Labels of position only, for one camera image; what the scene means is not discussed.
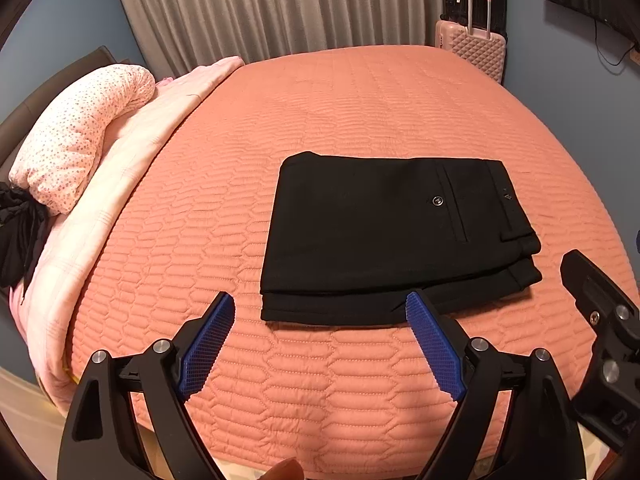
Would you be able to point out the pink suitcase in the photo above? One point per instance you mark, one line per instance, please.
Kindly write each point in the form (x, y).
(470, 47)

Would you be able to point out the salmon quilted bedspread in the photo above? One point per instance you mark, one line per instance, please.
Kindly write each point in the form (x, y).
(350, 100)

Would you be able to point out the floral pink pillow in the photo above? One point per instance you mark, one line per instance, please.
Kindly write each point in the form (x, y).
(75, 130)

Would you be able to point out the grey pleated curtain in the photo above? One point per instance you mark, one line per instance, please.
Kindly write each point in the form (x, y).
(275, 5)

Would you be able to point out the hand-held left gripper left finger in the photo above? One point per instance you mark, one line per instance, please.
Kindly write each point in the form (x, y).
(207, 347)

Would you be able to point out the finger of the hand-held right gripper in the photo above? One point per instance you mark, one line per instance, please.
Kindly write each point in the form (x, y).
(585, 285)

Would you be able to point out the black cloth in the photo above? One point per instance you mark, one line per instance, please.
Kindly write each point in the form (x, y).
(17, 230)

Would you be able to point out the person's left hand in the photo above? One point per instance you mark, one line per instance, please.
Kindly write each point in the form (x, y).
(286, 470)

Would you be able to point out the black pants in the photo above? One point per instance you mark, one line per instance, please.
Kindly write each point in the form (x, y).
(360, 230)

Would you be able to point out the pale pink blanket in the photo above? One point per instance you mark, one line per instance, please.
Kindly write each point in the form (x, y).
(125, 170)

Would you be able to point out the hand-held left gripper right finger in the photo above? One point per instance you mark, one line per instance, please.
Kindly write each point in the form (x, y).
(435, 345)

